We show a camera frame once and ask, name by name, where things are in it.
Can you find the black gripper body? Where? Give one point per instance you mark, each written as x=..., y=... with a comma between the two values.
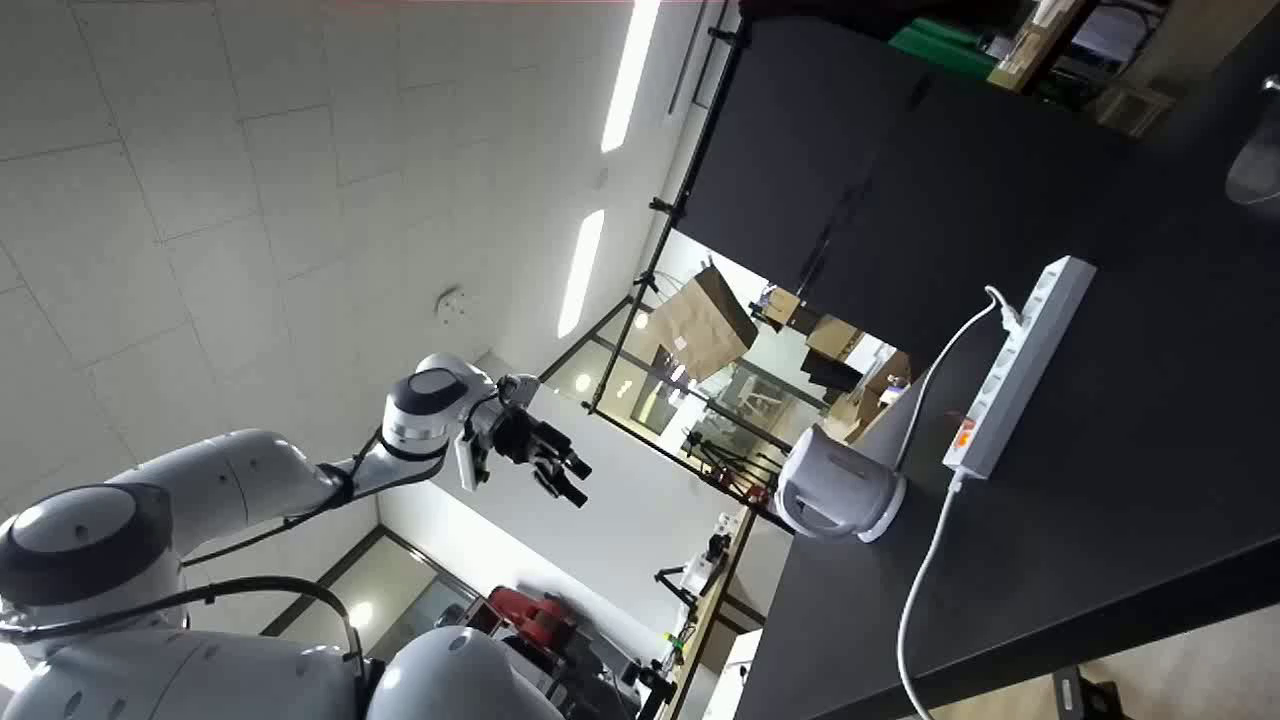
x=527, y=439

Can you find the white electric kettle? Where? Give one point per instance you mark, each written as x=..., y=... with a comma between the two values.
x=833, y=490

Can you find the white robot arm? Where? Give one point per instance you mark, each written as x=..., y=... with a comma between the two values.
x=94, y=592

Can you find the brown paper bag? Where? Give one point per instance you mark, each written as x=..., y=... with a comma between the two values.
x=703, y=325

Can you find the white power strip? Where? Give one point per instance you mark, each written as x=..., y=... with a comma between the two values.
x=1029, y=341

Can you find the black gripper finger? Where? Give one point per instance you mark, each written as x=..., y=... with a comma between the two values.
x=554, y=481

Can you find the red equipment case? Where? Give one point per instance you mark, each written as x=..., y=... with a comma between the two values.
x=538, y=624

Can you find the black backdrop panel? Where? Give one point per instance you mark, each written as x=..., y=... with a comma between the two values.
x=887, y=189

